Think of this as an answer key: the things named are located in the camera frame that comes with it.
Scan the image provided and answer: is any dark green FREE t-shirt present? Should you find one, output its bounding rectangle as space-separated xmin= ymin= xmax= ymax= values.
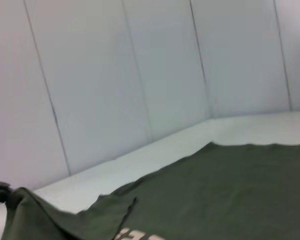
xmin=1 ymin=142 xmax=300 ymax=240

